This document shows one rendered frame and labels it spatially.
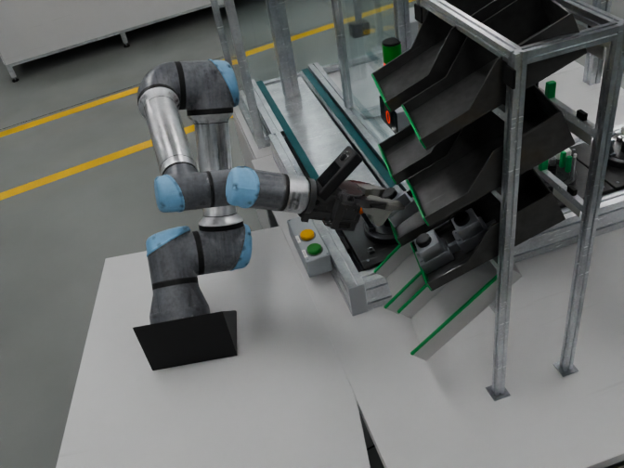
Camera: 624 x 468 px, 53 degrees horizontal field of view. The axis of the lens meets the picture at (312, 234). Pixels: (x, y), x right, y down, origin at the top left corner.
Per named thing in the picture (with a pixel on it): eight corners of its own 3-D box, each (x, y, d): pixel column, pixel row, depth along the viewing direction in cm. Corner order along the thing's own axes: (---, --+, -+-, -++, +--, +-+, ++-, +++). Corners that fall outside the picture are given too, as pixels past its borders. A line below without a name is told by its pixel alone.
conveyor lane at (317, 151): (368, 297, 169) (364, 270, 163) (289, 153, 235) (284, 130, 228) (463, 266, 173) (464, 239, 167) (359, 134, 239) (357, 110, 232)
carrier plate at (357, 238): (364, 273, 164) (363, 266, 162) (335, 222, 182) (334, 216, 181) (448, 246, 167) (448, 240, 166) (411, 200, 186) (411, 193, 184)
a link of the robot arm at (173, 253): (149, 287, 164) (141, 236, 165) (200, 279, 168) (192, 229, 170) (152, 282, 152) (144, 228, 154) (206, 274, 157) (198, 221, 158)
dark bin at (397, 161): (396, 185, 124) (378, 160, 119) (383, 152, 134) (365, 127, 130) (526, 108, 116) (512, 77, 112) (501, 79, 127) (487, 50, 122)
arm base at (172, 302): (144, 325, 151) (137, 284, 152) (157, 324, 166) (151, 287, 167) (206, 314, 152) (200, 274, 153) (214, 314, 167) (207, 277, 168)
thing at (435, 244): (426, 275, 125) (410, 253, 121) (421, 261, 128) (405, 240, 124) (464, 254, 123) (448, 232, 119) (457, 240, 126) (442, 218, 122)
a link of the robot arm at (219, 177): (203, 168, 133) (214, 171, 123) (254, 163, 137) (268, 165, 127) (207, 205, 135) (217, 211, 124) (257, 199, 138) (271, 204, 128)
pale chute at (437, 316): (425, 361, 134) (410, 355, 132) (411, 318, 144) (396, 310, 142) (523, 276, 121) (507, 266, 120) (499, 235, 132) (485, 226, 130)
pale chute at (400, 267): (398, 315, 145) (383, 307, 143) (386, 278, 156) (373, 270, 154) (484, 232, 133) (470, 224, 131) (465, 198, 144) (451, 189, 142)
